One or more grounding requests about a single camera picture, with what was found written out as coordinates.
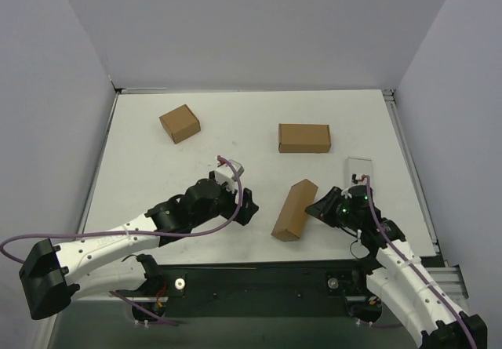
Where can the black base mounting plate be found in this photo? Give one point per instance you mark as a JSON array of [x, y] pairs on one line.
[[297, 289]]

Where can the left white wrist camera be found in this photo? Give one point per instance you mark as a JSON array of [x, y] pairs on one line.
[[226, 173]]

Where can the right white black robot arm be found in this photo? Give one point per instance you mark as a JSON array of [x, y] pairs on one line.
[[395, 274]]

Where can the small square cardboard box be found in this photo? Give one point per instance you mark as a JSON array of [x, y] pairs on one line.
[[180, 123]]

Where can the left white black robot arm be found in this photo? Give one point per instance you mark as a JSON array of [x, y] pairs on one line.
[[52, 274]]

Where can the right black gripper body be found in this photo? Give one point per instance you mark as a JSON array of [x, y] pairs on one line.
[[327, 206]]

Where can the rectangular closed cardboard box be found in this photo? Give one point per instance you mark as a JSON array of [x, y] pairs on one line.
[[304, 138]]

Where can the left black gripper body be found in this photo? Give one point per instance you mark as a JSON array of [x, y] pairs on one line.
[[238, 207]]

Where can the small white flat box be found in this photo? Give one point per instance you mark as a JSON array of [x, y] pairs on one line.
[[358, 166]]

